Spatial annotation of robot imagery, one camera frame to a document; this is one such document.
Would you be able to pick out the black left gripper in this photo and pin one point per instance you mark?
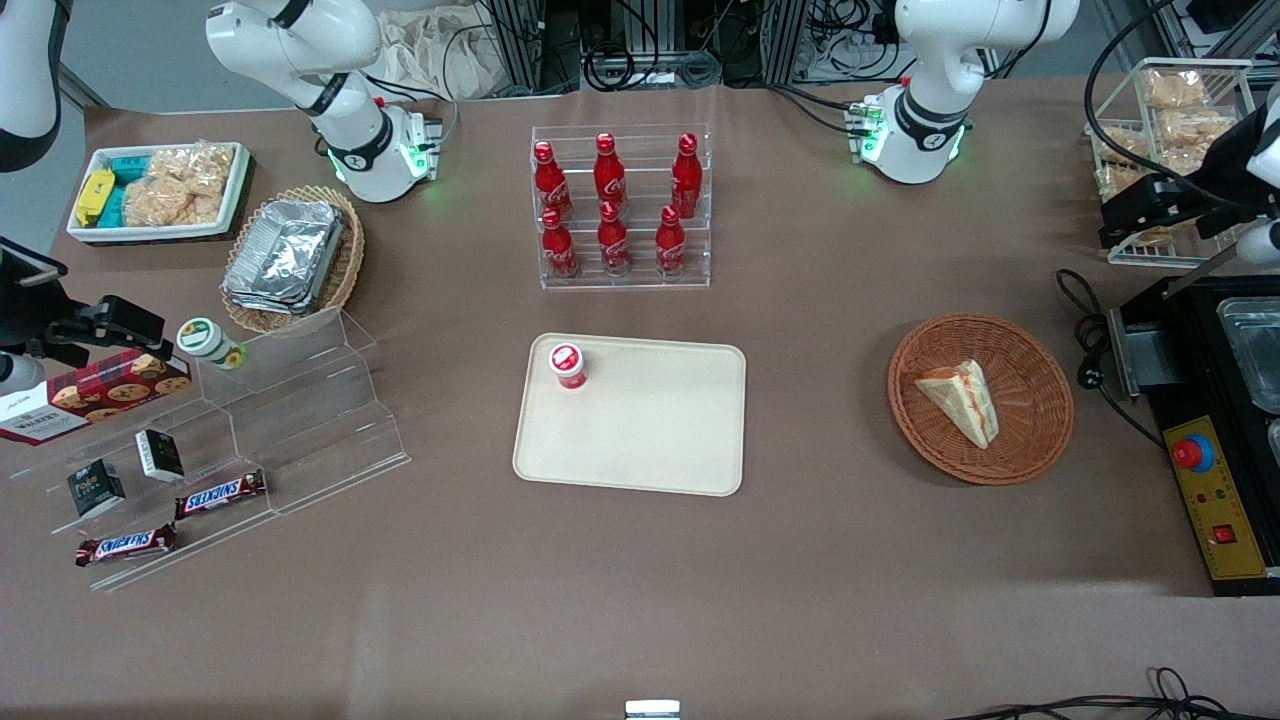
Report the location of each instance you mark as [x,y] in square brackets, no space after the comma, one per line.
[1229,166]

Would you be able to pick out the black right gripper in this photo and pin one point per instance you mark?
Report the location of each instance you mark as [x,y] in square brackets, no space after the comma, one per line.
[28,312]

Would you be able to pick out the triangle sandwich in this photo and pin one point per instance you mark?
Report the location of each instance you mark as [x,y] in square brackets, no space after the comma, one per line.
[962,400]

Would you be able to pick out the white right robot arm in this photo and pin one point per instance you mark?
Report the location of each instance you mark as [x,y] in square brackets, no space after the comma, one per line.
[340,110]

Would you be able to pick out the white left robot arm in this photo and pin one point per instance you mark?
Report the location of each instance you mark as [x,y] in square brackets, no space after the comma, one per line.
[930,90]

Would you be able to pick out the oval light wicker basket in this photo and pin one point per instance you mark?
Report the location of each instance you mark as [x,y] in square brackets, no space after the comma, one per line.
[350,250]

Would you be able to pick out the round brown wicker basket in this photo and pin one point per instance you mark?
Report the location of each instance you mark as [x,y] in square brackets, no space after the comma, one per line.
[1030,420]

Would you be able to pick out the beige plastic tray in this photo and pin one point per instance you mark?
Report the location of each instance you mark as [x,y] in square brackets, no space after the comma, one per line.
[650,430]

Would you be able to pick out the clear bag of fried snacks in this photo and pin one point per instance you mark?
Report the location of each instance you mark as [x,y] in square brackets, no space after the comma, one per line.
[1122,145]
[1190,128]
[1155,238]
[1118,182]
[1175,90]

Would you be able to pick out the red tartan cookie box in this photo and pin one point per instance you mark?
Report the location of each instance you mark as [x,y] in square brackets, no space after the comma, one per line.
[100,390]

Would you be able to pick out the green lid yogurt cup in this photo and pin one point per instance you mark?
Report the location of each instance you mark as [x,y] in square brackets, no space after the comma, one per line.
[203,338]

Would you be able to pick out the white rectangular plastic bin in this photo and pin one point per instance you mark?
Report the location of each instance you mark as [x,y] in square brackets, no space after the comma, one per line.
[150,233]

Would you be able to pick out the teal snack packet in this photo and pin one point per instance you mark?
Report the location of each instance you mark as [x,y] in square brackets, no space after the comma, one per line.
[113,207]
[130,168]

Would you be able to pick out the yellow snack packet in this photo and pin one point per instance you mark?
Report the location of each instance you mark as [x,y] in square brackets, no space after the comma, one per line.
[94,195]

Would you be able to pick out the black machine with yellow panel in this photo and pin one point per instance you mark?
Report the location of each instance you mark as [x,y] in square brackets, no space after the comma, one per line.
[1195,340]

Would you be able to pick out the small black carton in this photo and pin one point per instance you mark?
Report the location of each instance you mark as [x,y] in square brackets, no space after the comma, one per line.
[96,490]
[160,455]

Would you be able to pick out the aluminium foil container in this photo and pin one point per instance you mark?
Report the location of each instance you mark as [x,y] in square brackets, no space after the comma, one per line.
[262,303]
[290,245]

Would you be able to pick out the clear bag of rice crackers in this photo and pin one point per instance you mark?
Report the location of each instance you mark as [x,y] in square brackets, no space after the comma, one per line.
[180,185]

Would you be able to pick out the steel pan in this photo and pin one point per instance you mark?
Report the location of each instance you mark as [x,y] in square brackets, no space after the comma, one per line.
[1255,350]

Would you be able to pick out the brown snickers bar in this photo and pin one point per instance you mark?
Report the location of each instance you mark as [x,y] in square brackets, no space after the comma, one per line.
[126,545]
[220,494]

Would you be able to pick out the clear acrylic stepped shelf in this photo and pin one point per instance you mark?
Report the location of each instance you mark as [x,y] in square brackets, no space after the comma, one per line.
[320,420]

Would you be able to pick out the red emergency stop button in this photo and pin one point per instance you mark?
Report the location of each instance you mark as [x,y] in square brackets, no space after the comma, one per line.
[1192,454]

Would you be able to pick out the beige cloth bag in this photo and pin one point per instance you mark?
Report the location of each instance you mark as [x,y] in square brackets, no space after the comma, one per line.
[440,55]

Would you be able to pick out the red cola bottle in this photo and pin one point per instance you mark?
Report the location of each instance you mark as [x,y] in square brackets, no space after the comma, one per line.
[559,248]
[669,245]
[548,180]
[686,178]
[609,175]
[613,242]

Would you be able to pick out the red lid yogurt cup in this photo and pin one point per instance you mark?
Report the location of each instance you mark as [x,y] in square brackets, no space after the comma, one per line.
[567,363]

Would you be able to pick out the brown table cover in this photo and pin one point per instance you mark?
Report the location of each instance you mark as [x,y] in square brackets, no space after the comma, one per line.
[850,600]

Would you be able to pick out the clear acrylic bottle rack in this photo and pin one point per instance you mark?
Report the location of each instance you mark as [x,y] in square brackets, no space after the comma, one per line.
[640,275]

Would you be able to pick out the small white box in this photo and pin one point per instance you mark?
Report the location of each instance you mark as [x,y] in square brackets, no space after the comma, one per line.
[652,710]

